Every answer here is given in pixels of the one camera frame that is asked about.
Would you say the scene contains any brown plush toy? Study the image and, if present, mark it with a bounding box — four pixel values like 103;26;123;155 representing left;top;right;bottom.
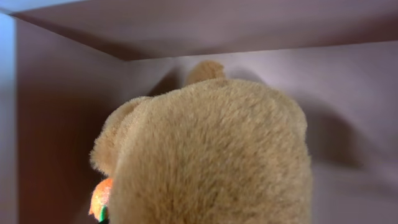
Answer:
89;61;312;224

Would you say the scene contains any white cardboard box pink inside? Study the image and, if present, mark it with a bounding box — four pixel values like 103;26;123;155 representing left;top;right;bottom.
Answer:
1;1;397;223

